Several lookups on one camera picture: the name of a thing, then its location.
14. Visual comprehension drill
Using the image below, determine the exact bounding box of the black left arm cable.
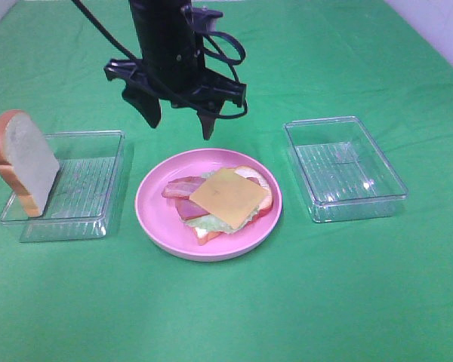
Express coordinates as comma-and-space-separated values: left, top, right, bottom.
70, 0, 140, 63

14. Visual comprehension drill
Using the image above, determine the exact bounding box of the bread slice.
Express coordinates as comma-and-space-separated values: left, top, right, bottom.
190, 166, 273, 245
0, 109, 60, 217

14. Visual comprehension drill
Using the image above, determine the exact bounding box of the green tablecloth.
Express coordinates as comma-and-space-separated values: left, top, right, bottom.
0, 1, 453, 361

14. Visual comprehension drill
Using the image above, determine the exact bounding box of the clear plastic tray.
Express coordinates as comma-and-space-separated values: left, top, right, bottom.
283, 115, 408, 222
0, 130, 125, 243

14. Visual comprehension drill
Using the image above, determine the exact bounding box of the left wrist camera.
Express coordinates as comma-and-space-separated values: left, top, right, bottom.
190, 7, 223, 35

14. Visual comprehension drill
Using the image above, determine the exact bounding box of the pink round plate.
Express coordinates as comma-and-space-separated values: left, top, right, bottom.
135, 148, 282, 262

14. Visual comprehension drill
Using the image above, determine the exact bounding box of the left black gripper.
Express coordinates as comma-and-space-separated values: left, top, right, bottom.
103, 22, 247, 140

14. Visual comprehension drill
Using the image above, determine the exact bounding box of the left clear plastic tray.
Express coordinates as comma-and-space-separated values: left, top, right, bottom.
0, 130, 125, 243

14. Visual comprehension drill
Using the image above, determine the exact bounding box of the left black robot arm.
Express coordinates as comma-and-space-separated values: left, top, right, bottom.
104, 1, 247, 140

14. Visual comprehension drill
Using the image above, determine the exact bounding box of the right clear plastic tray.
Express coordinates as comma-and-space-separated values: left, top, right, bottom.
283, 115, 408, 222

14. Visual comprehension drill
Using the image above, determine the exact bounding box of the yellow cheese slice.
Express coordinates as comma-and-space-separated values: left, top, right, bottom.
192, 170, 265, 225

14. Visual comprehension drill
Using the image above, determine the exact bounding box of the green lettuce leaf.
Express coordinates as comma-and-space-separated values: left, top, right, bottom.
183, 167, 263, 235

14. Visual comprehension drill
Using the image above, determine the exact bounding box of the bacon strip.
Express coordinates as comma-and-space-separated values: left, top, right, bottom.
174, 198, 209, 221
162, 176, 206, 198

